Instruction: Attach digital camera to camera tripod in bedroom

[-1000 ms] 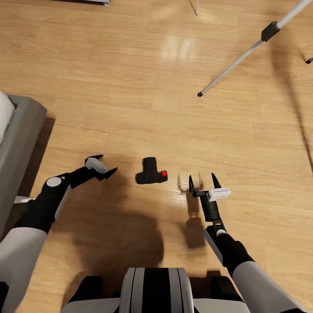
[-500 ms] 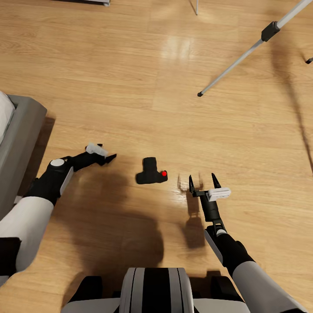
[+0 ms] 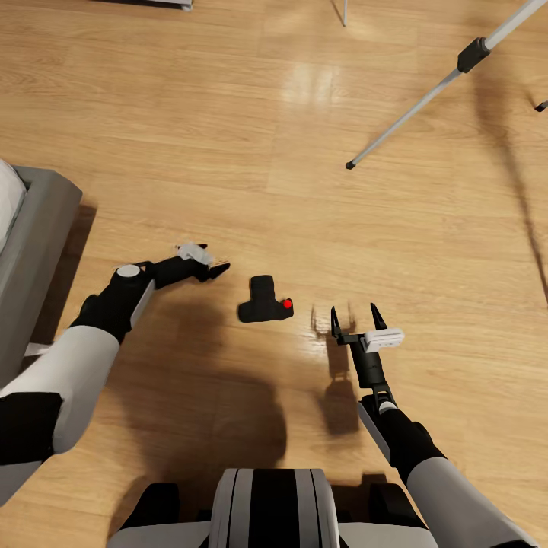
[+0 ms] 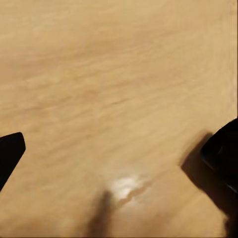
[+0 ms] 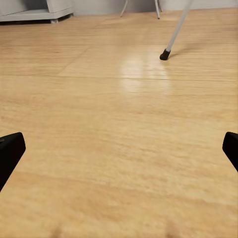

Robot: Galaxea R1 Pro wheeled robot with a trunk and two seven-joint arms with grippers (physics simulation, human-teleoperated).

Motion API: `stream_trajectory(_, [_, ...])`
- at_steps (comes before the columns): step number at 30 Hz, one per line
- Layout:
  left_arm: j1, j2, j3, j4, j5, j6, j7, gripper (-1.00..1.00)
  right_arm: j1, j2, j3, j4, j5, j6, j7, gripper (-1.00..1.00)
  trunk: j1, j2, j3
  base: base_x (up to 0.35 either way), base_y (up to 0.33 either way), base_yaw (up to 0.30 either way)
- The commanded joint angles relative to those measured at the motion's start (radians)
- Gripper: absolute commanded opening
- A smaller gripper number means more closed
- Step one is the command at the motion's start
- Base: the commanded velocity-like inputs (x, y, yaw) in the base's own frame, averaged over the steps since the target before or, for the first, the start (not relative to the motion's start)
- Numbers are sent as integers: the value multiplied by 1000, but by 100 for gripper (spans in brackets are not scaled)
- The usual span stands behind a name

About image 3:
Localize camera tripod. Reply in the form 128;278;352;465
346;0;548;170

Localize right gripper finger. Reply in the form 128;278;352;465
332;307;349;338
370;303;387;330

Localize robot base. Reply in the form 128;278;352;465
105;483;438;548

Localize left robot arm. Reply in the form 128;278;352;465
0;239;231;508

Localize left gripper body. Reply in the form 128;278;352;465
165;255;209;283

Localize digital camera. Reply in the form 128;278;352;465
238;275;294;323

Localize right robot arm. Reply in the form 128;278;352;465
332;303;541;548

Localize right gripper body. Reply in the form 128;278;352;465
336;333;382;373

